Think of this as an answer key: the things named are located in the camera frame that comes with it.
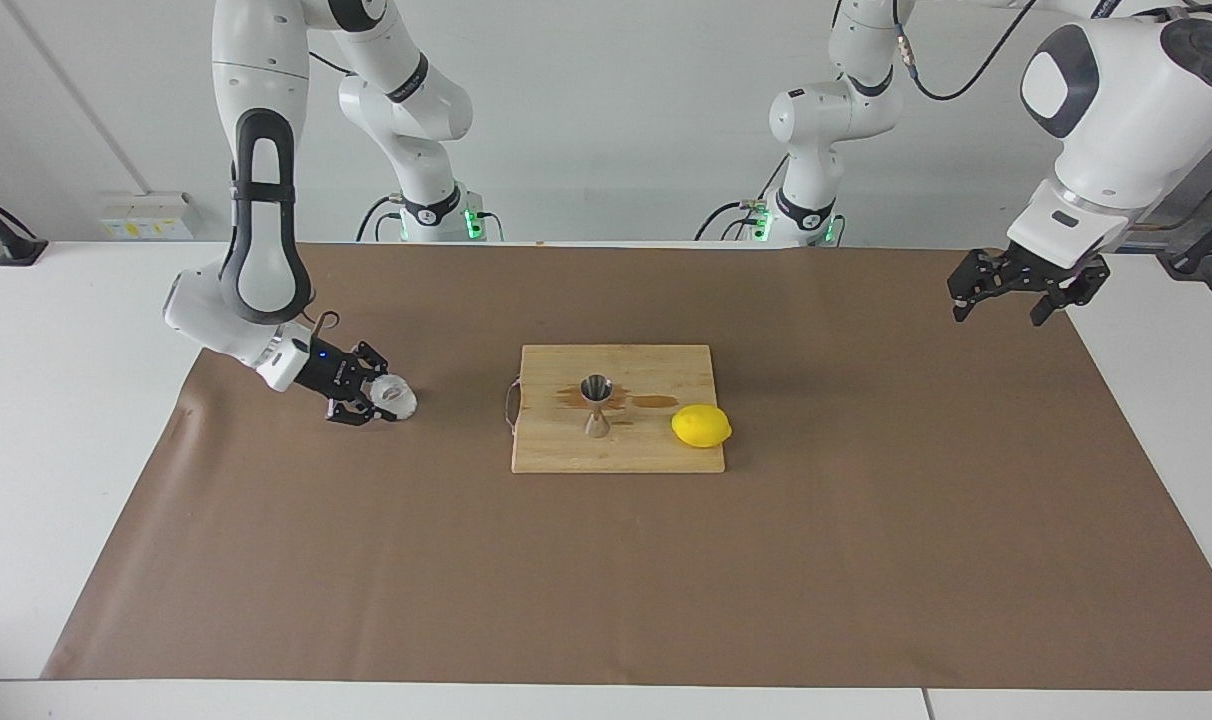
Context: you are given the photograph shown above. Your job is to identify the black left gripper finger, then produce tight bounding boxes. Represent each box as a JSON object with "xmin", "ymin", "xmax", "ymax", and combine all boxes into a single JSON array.
[
  {"xmin": 1028, "ymin": 255, "xmax": 1112, "ymax": 328},
  {"xmin": 947, "ymin": 247, "xmax": 1012, "ymax": 324}
]

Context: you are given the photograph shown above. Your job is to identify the clear textured glass cup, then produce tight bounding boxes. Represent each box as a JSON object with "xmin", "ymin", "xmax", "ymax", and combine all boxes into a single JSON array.
[{"xmin": 369, "ymin": 374, "xmax": 419, "ymax": 421}]

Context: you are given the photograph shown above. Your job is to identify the steel double jigger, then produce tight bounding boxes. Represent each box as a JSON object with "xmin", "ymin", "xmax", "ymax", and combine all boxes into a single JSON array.
[{"xmin": 579, "ymin": 374, "xmax": 615, "ymax": 440}]

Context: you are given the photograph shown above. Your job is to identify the wooden cutting board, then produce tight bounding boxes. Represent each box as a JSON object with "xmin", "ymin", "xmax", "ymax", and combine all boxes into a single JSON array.
[{"xmin": 503, "ymin": 344, "xmax": 727, "ymax": 475}]

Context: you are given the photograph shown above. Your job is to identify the brown paper table mat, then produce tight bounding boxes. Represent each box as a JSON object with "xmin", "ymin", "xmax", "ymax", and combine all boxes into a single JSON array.
[{"xmin": 41, "ymin": 240, "xmax": 1212, "ymax": 693}]

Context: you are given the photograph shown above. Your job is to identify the yellow lemon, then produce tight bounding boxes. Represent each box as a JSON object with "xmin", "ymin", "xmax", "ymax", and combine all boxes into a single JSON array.
[{"xmin": 671, "ymin": 404, "xmax": 734, "ymax": 449}]

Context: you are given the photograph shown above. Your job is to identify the black camera stand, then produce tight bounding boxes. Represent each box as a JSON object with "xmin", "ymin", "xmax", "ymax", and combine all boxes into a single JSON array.
[
  {"xmin": 0, "ymin": 183, "xmax": 50, "ymax": 267},
  {"xmin": 1161, "ymin": 195, "xmax": 1212, "ymax": 279}
]

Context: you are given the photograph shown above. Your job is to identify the black base cable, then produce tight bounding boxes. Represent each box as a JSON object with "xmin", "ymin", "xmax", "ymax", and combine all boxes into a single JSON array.
[
  {"xmin": 354, "ymin": 195, "xmax": 407, "ymax": 243},
  {"xmin": 694, "ymin": 155, "xmax": 789, "ymax": 243}
]

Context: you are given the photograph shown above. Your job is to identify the white wall socket box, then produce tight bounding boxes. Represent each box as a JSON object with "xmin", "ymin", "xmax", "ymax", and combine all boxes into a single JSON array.
[{"xmin": 101, "ymin": 192, "xmax": 195, "ymax": 241}]

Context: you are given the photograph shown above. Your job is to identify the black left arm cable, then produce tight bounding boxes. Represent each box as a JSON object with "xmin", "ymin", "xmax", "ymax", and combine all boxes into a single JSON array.
[{"xmin": 891, "ymin": 0, "xmax": 1212, "ymax": 241}]

